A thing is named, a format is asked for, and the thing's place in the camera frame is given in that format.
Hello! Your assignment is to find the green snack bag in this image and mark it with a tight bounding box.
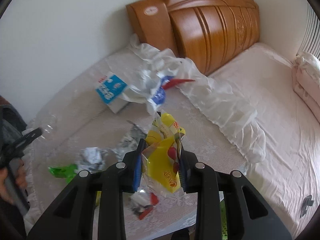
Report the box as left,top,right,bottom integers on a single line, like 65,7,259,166
48,164,78,184

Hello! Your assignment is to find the yellow snack bag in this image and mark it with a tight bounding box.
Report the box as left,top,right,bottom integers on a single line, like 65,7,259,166
142,112,185,197

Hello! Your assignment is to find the person left hand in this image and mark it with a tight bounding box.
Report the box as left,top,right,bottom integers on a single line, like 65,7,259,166
1,159,28,205

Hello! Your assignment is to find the crumpled printed paper ball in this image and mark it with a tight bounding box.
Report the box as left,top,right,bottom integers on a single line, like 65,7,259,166
78,147,108,173

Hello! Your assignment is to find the red white small wrapper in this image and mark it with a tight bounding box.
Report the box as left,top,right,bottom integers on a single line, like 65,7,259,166
129,189,159,220

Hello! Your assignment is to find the silver foil wrapper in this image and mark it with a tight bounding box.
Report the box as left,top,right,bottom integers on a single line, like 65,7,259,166
111,121,146,161

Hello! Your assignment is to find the pink bed sheet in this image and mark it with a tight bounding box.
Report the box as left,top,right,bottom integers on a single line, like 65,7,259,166
213,43,319,238

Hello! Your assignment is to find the white lace cover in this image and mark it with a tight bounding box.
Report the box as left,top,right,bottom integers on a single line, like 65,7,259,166
24,36,266,231

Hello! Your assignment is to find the blue white milk carton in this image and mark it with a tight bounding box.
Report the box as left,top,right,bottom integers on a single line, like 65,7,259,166
95,72,129,114

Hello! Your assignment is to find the small dark clip object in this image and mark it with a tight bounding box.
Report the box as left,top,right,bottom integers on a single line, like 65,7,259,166
300,195,314,218

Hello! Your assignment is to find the red plastic wrapper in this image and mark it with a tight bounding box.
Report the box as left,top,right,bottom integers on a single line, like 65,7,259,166
162,79,195,90

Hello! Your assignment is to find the white crumpled plastic bag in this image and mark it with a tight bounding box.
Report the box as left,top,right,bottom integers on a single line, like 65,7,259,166
123,49,183,115

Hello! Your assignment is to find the folded pink quilt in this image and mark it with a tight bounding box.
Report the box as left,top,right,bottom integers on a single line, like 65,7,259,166
292,51,320,122

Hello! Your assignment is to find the wooden headboard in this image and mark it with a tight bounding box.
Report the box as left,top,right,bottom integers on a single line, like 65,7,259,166
126,0,260,75

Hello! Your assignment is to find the white radiator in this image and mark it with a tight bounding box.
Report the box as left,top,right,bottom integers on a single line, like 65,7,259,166
298,5,320,59

